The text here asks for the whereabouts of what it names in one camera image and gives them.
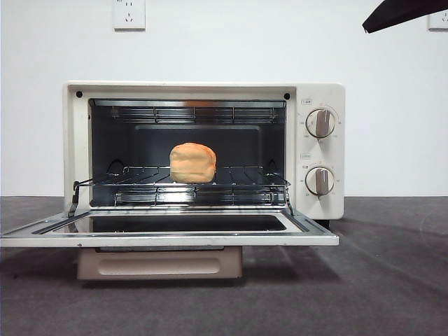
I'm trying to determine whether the golden brown bread loaf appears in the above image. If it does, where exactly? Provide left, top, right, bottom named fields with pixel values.
left=169, top=141, right=217, bottom=184

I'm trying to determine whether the beige oven timer knob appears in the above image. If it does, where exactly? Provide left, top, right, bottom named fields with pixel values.
left=304, top=167, right=335, bottom=197

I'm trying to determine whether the metal wire oven rack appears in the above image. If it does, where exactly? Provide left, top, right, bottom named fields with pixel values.
left=71, top=165, right=293, bottom=218

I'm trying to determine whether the white wall socket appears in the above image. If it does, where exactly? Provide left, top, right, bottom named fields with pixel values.
left=427, top=11, right=448, bottom=32
left=112, top=0, right=146, bottom=32

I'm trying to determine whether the beige oven temperature knob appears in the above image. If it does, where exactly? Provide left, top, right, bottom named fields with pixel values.
left=305, top=108, right=335, bottom=139

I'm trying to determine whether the white Toshiba toaster oven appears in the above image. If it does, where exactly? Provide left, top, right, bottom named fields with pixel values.
left=62, top=81, right=347, bottom=232

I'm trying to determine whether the oven door with beige handle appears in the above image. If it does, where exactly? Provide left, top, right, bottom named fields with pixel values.
left=0, top=209, right=340, bottom=281

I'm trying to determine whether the metal heater guard grid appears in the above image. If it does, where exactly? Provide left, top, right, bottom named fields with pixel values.
left=113, top=186, right=281, bottom=207
left=111, top=104, right=276, bottom=124

